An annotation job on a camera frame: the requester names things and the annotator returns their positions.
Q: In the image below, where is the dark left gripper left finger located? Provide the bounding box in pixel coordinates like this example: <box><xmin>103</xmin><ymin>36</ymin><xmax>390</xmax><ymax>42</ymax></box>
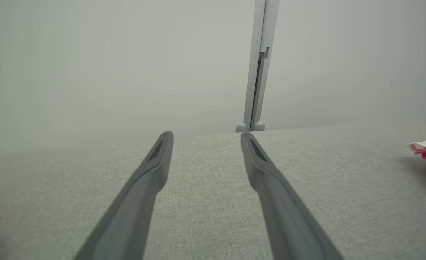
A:
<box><xmin>74</xmin><ymin>131</ymin><xmax>174</xmax><ymax>260</ymax></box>

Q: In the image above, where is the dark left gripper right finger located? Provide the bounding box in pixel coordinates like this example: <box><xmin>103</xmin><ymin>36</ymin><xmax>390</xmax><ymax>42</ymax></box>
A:
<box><xmin>240</xmin><ymin>132</ymin><xmax>345</xmax><ymax>260</ymax></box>

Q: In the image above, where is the grey partition post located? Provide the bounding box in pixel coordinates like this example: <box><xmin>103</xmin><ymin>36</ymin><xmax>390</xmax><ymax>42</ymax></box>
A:
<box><xmin>236</xmin><ymin>0</ymin><xmax>280</xmax><ymax>133</ymax></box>

